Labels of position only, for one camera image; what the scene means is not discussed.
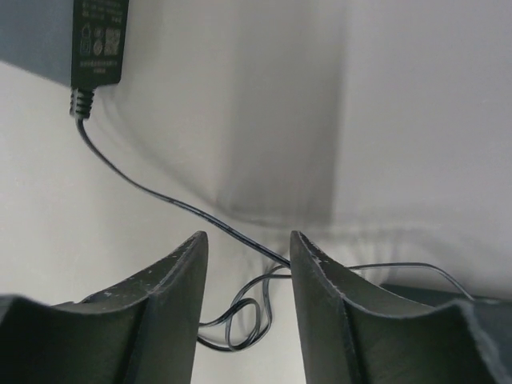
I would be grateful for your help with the black power adapter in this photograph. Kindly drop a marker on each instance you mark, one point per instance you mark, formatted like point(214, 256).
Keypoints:
point(98, 41)

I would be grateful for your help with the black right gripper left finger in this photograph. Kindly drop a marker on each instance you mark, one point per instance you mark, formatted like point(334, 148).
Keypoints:
point(140, 330)

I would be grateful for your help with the black network switch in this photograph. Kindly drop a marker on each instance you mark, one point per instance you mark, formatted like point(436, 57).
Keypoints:
point(433, 297)

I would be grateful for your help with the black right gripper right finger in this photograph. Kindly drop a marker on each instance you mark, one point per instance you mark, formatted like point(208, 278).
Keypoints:
point(353, 331)

